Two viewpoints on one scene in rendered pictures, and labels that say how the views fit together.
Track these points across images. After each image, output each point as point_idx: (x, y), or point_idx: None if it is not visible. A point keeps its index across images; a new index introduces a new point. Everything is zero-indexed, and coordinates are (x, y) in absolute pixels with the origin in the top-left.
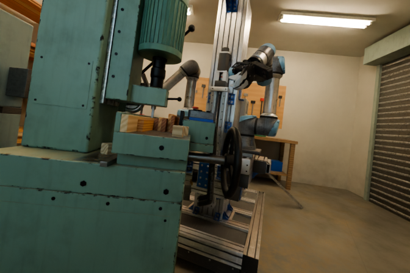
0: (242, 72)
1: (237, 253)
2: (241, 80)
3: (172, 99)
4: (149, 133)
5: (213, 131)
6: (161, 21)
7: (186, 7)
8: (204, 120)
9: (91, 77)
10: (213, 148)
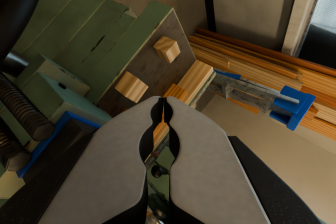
0: (251, 155)
1: None
2: (193, 121)
3: (163, 169)
4: (178, 64)
5: (55, 88)
6: None
7: None
8: (89, 120)
9: None
10: (42, 57)
